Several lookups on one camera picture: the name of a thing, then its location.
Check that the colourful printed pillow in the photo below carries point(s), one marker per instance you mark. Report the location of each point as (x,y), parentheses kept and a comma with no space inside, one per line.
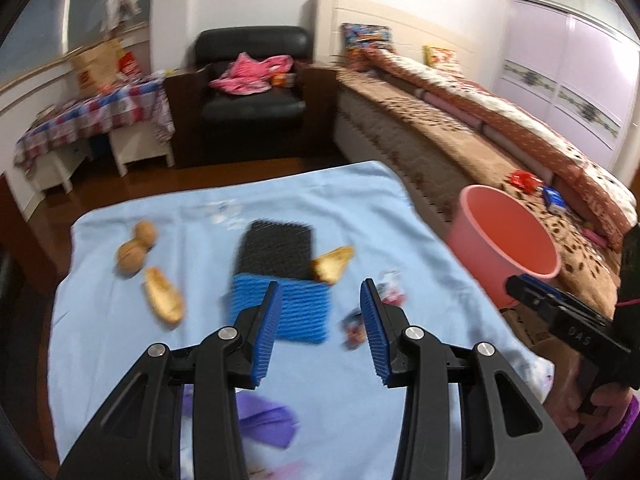
(365,35)

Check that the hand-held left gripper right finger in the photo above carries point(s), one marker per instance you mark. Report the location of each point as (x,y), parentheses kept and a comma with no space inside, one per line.
(375,340)

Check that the small orange box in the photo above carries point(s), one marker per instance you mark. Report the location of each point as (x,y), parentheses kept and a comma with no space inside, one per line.
(282,79)

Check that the lilac wardrobe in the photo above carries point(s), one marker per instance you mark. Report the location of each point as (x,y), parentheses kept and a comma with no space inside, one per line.
(565,60)

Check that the white hanging cloth bundle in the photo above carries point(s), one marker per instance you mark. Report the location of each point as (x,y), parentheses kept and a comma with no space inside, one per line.
(120,7)

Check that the orange dotted quilt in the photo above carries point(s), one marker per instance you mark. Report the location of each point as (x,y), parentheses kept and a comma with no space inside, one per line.
(525,125)

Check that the bread piece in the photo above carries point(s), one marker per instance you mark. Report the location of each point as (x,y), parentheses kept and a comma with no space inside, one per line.
(162,295)

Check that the blue tissue pack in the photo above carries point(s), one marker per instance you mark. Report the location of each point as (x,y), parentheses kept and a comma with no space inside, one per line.
(555,197)

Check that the purple plastic bag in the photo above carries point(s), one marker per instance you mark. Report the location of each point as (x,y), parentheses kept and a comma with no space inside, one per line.
(267,420)

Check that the light blue cloth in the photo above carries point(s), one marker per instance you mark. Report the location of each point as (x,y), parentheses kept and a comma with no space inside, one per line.
(150,370)

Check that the brown floral blanket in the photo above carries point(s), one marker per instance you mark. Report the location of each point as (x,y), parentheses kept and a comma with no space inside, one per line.
(425,125)

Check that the blue foam fruit net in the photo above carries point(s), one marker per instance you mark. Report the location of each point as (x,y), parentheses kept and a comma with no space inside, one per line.
(300,310)

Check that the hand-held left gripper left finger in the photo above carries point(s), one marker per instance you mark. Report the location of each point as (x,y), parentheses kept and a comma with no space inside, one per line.
(265,340)

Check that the pink garment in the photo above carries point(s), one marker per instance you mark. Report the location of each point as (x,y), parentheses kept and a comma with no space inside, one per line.
(250,75)

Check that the large curved window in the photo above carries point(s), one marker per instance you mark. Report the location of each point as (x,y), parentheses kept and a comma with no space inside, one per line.
(90,5)

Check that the black leather armchair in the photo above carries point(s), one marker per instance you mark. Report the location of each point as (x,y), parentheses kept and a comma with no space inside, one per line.
(250,105)

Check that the red snack packet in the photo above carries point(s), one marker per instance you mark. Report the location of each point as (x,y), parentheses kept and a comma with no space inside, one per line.
(522,181)

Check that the pink plastic bucket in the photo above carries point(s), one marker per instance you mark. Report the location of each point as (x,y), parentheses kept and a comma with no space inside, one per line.
(500,230)

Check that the small colourful wrapper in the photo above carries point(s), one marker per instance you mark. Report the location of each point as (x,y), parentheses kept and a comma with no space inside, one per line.
(355,330)

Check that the white printed hanging cloth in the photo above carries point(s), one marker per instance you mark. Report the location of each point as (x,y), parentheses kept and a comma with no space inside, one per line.
(162,115)

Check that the white wooden bed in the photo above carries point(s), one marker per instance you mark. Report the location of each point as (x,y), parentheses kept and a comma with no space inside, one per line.
(400,15)

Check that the small bread slice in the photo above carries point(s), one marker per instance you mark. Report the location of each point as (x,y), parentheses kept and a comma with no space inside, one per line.
(332,265)

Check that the red gift bag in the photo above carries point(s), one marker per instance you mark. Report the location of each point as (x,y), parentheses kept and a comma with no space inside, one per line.
(127,65)

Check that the person's right hand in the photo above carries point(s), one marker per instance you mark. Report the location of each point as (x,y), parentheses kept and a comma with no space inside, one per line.
(562,390)

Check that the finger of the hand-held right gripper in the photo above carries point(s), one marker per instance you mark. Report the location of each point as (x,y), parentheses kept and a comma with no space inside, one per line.
(535,297)

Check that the yellow floral pillow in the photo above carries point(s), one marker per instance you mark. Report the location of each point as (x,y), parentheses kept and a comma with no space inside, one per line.
(440,56)

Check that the side table with checked cloth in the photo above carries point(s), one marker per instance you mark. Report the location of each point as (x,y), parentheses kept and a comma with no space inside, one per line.
(90,110)

